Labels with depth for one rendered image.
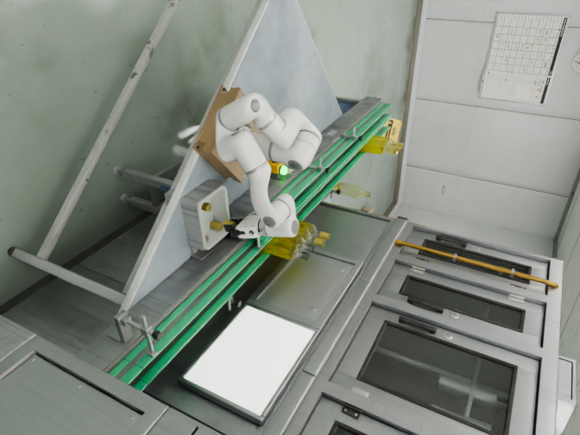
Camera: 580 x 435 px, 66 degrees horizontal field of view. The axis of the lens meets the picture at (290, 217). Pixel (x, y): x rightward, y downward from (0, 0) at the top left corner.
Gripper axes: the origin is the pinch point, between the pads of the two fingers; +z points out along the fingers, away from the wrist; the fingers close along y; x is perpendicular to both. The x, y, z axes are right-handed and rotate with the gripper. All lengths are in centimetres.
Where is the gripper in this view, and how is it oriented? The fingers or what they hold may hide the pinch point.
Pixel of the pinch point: (232, 225)
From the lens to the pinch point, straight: 173.5
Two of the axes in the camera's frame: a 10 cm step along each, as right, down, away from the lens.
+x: -2.6, -8.7, -4.2
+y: 4.7, -5.0, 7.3
